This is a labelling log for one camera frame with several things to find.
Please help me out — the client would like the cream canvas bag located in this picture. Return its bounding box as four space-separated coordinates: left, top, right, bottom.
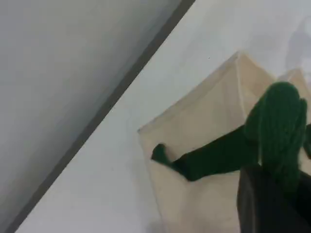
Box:
137 50 311 233

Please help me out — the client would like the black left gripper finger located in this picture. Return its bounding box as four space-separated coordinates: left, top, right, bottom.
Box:
237 166 311 233

